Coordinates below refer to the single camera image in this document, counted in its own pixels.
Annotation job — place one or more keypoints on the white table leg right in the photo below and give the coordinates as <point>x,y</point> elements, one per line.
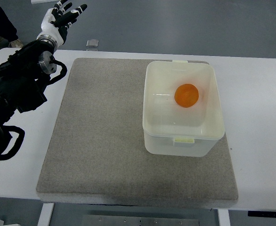
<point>223,216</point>

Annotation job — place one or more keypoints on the black table control panel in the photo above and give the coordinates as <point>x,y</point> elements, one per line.
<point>262,214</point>

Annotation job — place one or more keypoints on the white object top edge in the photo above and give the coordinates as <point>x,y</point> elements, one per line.
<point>41,1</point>

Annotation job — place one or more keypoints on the beige right shoe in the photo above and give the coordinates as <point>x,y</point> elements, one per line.
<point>16,44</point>

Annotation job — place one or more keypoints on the orange fruit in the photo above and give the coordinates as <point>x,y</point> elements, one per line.
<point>186,95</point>

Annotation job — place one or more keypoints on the white table leg left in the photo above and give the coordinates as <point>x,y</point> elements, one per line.
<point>45,215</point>

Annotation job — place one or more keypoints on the white plastic box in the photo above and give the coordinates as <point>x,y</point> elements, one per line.
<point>173,128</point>

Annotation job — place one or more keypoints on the grey felt mat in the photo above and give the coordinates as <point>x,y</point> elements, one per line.
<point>97,152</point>

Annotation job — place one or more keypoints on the white table leg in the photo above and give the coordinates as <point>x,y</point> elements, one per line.
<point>223,216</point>
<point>45,215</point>

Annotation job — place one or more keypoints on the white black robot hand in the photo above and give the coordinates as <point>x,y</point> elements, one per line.
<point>57,21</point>

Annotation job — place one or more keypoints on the small clear floor plate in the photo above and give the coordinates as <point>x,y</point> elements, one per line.
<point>92,43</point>

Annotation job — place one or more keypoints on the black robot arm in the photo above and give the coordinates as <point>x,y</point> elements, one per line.
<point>23,80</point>

